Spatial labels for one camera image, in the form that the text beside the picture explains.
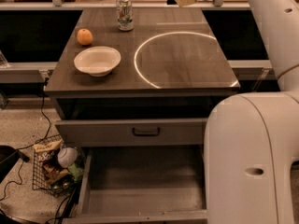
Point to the grey drawer cabinet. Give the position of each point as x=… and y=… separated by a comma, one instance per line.
x=172, y=67

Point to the upper grey drawer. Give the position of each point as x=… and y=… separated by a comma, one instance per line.
x=132, y=132

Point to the open bottom drawer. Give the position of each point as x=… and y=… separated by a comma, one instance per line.
x=142, y=185

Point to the green 7up can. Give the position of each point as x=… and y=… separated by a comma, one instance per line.
x=124, y=15

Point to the orange fruit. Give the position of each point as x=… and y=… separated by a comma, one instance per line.
x=84, y=37

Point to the white bowl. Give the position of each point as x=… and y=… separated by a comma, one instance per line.
x=97, y=61

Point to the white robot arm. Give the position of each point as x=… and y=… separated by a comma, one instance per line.
x=252, y=139

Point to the black object at left edge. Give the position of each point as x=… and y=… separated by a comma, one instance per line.
x=8, y=158

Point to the yellow chip bag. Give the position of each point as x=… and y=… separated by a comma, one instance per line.
x=51, y=146

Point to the white ball in basket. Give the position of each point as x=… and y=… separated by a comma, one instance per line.
x=67, y=156

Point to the green packet in basket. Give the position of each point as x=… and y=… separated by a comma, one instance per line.
x=76, y=171

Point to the black wire basket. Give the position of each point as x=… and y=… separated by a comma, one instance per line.
x=48, y=175

